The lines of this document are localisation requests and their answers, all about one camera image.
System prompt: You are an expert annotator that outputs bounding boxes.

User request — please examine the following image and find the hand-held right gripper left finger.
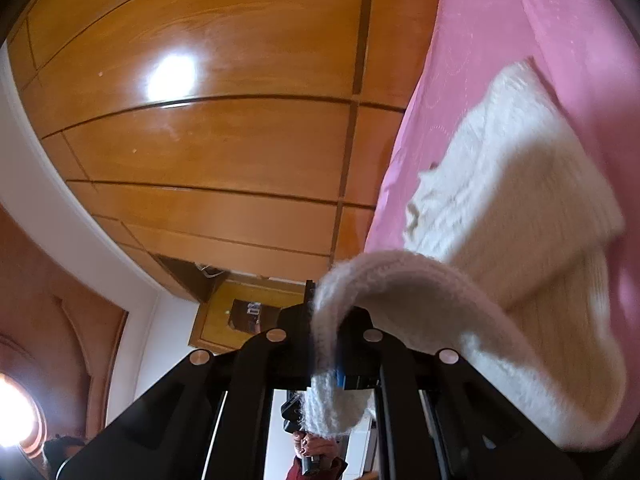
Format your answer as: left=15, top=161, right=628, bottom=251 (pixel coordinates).
left=52, top=280, right=321, bottom=480

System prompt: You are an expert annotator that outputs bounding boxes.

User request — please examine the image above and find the person's head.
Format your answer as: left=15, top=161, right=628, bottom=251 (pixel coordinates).
left=42, top=435, right=88, bottom=480

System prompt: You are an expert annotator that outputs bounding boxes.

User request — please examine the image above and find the wooden wardrobe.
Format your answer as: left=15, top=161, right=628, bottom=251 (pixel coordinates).
left=5, top=0, right=446, bottom=303

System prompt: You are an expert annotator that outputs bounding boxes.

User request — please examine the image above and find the person's left hand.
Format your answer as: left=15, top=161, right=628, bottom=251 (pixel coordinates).
left=292, top=430, right=341, bottom=466

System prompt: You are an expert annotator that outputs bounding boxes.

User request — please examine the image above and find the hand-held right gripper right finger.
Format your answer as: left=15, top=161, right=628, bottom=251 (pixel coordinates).
left=337, top=307, right=586, bottom=480

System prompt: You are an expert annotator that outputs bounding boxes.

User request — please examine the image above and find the pink blanket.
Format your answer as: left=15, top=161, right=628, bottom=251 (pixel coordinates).
left=362, top=0, right=640, bottom=411

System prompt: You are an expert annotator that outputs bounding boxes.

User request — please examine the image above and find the round ceiling lamp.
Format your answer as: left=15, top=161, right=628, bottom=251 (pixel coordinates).
left=0, top=372, right=48, bottom=461

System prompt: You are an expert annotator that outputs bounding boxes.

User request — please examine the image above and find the white knitted sweater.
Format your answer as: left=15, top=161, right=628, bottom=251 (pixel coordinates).
left=302, top=57, right=628, bottom=453

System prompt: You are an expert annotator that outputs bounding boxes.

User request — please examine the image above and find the wooden shelf unit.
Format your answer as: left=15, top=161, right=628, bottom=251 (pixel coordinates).
left=189, top=280, right=311, bottom=356

